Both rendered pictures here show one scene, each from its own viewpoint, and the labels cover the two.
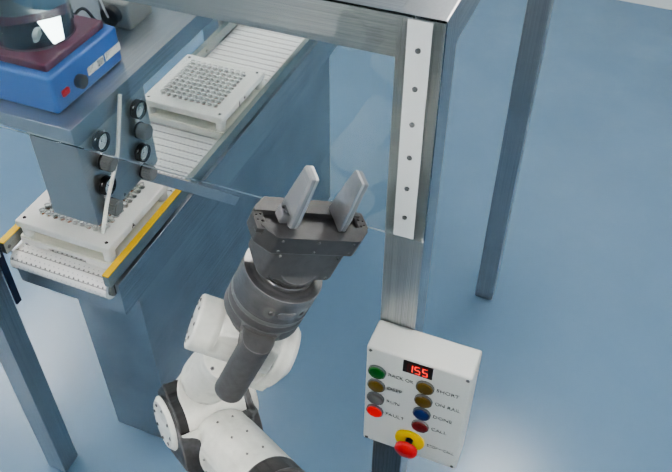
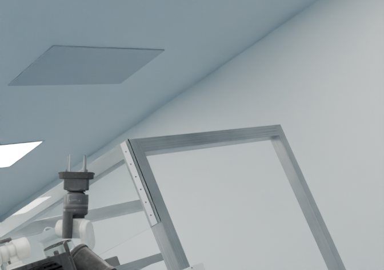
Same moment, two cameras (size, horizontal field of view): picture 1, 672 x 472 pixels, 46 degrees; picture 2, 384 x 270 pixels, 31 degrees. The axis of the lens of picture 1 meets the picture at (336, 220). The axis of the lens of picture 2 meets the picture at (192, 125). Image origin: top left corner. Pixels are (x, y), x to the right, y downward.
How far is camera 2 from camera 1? 224 cm
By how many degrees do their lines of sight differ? 57
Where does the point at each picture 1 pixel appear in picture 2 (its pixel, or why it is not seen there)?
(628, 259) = not seen: outside the picture
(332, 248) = (80, 175)
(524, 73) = (328, 259)
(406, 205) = (148, 209)
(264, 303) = (67, 197)
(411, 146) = (139, 184)
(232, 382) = (63, 227)
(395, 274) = (163, 246)
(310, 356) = not seen: outside the picture
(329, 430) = not seen: outside the picture
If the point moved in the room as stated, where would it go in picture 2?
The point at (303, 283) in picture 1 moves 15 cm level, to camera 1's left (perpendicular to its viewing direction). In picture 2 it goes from (76, 189) to (41, 206)
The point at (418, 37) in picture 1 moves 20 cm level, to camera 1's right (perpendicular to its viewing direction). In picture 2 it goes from (124, 147) to (169, 125)
